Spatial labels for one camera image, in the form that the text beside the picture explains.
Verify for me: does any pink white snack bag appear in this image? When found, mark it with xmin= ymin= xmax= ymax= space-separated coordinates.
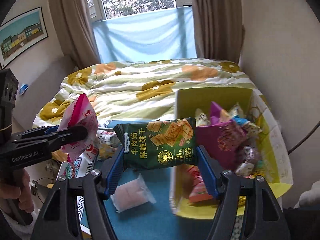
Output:
xmin=57 ymin=93 xmax=98 ymax=161

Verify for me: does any green cracker packet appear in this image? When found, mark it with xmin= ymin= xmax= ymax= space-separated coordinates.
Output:
xmin=114 ymin=117 xmax=197 ymax=170

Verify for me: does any corn chip bag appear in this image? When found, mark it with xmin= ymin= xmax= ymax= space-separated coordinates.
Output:
xmin=95 ymin=129 xmax=120 ymax=160

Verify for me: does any white red Oishi bag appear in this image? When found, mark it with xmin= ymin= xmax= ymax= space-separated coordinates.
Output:
xmin=65 ymin=144 xmax=99 ymax=179

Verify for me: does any left hand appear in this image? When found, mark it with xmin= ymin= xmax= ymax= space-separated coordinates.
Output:
xmin=0 ymin=170 xmax=34 ymax=214

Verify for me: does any small blue white object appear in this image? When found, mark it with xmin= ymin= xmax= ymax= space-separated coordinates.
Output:
xmin=18 ymin=84 xmax=29 ymax=96

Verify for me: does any grey headboard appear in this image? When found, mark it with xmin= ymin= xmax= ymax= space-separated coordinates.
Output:
xmin=12 ymin=56 xmax=76 ymax=133

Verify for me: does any floral striped quilt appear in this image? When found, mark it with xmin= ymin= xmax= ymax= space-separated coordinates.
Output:
xmin=32 ymin=57 xmax=257 ymax=129

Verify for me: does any red snack packet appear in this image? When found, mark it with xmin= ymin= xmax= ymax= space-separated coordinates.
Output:
xmin=187 ymin=165 xmax=213 ymax=204

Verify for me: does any clear pink pastry packet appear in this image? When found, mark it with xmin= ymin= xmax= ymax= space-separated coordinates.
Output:
xmin=111 ymin=174 xmax=156 ymax=213

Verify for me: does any patterned blue table mat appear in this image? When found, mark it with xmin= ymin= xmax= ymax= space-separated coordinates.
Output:
xmin=56 ymin=119 xmax=247 ymax=240

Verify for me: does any yellow-green cardboard box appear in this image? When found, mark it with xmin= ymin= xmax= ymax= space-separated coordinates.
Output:
xmin=169 ymin=87 xmax=294 ymax=220

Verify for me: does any purple snack bag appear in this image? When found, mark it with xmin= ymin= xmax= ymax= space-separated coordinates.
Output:
xmin=195 ymin=101 xmax=247 ymax=171

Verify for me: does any blue white snack bag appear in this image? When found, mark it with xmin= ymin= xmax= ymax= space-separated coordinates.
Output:
xmin=232 ymin=115 xmax=262 ymax=137

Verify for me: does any framed house picture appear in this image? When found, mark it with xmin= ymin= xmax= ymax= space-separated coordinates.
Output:
xmin=0 ymin=7 xmax=48 ymax=69

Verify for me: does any brown left curtain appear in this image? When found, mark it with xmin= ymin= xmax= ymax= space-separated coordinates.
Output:
xmin=48 ymin=0 xmax=100 ymax=69

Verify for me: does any brown curtain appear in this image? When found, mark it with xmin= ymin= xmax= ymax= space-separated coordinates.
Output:
xmin=48 ymin=0 xmax=100 ymax=69
xmin=191 ymin=0 xmax=245 ymax=63

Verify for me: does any light blue window cloth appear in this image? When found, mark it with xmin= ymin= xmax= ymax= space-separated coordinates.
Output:
xmin=93 ymin=7 xmax=197 ymax=63

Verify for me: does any brown right curtain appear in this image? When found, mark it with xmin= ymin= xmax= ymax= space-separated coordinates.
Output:
xmin=191 ymin=0 xmax=245 ymax=63

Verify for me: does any black cable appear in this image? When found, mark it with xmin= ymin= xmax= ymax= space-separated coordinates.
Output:
xmin=287 ymin=119 xmax=320 ymax=155

